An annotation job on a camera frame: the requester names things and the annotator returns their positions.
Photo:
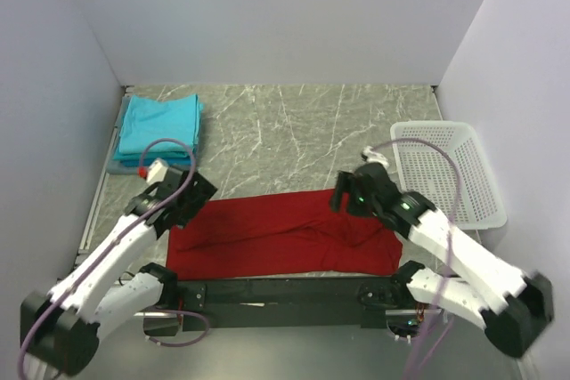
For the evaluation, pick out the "light blue folded t shirt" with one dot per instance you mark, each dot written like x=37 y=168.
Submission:
x=147 y=120

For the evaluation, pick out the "teal folded t shirt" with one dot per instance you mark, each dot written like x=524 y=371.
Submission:
x=132 y=160

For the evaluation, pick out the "white plastic perforated basket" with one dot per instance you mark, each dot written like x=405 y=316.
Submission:
x=445 y=162

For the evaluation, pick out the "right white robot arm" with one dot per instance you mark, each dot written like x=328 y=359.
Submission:
x=511 y=307

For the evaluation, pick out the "red t shirt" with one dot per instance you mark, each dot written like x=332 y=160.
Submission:
x=287 y=233

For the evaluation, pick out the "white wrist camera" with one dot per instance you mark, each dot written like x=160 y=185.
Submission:
x=370 y=155
x=155 y=172

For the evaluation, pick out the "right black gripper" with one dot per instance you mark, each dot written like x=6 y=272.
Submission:
x=346 y=182

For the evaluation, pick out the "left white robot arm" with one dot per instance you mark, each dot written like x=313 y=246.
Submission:
x=60 y=331

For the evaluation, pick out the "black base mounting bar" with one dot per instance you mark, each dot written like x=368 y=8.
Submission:
x=367 y=302

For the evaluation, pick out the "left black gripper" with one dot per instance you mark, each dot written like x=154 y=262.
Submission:
x=202 y=192

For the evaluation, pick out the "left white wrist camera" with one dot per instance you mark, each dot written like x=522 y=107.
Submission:
x=155 y=172

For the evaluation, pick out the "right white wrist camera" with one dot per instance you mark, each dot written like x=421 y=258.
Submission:
x=370 y=155

